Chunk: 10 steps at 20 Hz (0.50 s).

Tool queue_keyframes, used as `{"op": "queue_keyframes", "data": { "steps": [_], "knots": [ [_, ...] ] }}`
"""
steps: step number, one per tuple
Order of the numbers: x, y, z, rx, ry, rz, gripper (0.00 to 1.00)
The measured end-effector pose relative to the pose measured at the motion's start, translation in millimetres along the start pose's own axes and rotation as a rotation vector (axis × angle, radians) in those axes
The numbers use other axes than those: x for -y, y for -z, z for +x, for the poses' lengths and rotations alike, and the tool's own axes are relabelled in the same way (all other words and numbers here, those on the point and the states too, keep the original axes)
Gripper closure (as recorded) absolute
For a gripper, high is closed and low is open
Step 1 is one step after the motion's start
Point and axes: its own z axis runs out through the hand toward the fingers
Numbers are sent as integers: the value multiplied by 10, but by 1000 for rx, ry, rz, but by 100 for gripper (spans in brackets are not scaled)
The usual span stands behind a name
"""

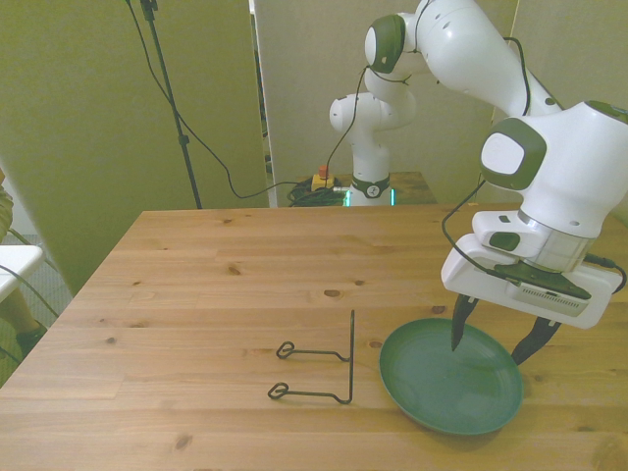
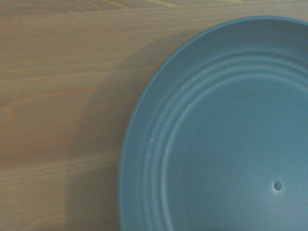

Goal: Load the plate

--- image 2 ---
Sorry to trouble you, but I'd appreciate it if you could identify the blue round plastic plate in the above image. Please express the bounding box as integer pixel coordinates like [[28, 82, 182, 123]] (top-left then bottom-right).
[[118, 15, 308, 231]]

